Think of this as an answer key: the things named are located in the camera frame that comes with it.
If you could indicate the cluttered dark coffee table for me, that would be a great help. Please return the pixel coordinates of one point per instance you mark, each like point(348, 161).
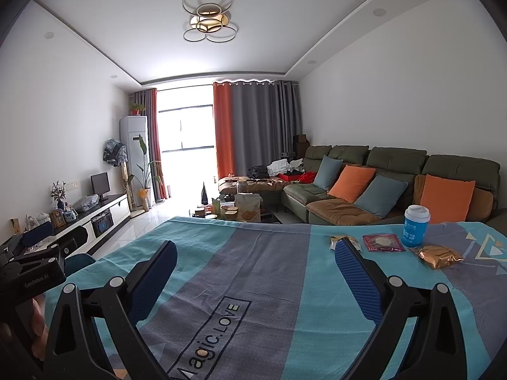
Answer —
point(273, 215)

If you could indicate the brown picture frame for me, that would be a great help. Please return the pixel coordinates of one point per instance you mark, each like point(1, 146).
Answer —
point(58, 219)

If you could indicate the small teal cushion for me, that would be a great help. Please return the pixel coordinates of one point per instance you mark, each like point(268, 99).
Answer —
point(328, 172)

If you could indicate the green sectional sofa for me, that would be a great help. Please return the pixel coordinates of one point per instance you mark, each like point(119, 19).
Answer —
point(396, 158)

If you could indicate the white black TV cabinet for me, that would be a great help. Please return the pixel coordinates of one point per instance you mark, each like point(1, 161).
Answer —
point(107, 217)

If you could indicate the blue white cup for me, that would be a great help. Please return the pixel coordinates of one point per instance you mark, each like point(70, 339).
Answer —
point(416, 227)

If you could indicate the teal grey printed blanket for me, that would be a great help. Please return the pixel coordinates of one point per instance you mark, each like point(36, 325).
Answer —
point(277, 277)

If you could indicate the floor fan with patterned cover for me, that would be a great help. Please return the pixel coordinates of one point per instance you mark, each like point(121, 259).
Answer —
point(115, 152)

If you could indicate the clear plastic wrapped bundle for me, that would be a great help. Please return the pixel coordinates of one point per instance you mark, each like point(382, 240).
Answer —
point(87, 202)

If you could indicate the narrow grey orange curtain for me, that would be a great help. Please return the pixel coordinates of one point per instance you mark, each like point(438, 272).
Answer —
point(148, 134)

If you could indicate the white ceramic jar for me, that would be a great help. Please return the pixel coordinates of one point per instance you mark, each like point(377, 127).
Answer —
point(43, 219)

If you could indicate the tall leafy potted plant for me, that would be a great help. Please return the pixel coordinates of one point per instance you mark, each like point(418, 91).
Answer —
point(148, 174)

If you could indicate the window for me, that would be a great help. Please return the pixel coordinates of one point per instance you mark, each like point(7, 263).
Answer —
point(186, 128)

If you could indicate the clear plastic display case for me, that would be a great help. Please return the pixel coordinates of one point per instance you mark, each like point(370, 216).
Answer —
point(31, 221)

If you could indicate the brown stacked boxes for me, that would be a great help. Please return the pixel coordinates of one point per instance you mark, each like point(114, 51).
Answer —
point(302, 144)

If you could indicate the blue white porcelain jar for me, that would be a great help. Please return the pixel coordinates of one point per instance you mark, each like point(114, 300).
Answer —
point(70, 214)

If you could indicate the red snack packet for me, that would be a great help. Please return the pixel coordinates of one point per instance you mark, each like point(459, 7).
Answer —
point(384, 242)

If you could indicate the white yellow snack packet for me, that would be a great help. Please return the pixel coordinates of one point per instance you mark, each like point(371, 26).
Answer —
point(336, 240)

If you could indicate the black monitor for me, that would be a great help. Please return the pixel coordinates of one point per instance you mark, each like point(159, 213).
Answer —
point(100, 184)

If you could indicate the yellow snack bag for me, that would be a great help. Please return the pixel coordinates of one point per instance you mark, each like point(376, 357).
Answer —
point(247, 208)

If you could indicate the person's left hand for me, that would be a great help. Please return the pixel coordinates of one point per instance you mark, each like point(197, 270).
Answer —
point(39, 318)

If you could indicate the tall yellow gift box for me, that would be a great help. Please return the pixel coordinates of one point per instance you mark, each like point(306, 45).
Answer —
point(14, 225)

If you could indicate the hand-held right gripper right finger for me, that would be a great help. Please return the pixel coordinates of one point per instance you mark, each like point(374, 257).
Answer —
point(356, 281)

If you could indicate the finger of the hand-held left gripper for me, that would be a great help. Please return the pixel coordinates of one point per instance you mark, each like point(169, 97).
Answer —
point(37, 232)
point(73, 241)

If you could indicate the white standing air conditioner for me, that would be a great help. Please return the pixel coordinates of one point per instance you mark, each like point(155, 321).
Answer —
point(132, 150)

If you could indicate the pile of clothes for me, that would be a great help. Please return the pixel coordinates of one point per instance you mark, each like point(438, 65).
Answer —
point(285, 168)

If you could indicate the bonsai in blue vase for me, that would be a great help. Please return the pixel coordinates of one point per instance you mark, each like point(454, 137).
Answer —
point(58, 194)

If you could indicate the small green potted plant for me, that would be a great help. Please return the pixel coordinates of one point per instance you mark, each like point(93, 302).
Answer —
point(136, 109)

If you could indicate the large teal cushion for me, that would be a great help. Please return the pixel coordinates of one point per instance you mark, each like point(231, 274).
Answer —
point(380, 196)

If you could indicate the gold foil snack packet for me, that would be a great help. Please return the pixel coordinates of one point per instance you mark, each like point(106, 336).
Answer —
point(435, 256)

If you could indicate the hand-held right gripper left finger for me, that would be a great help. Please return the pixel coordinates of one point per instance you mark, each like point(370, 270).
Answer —
point(152, 285)

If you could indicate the orange cushion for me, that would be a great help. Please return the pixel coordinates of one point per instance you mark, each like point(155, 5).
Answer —
point(350, 184)
point(447, 200)

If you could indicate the wide grey curtain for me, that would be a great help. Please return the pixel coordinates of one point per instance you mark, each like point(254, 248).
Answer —
point(265, 122)

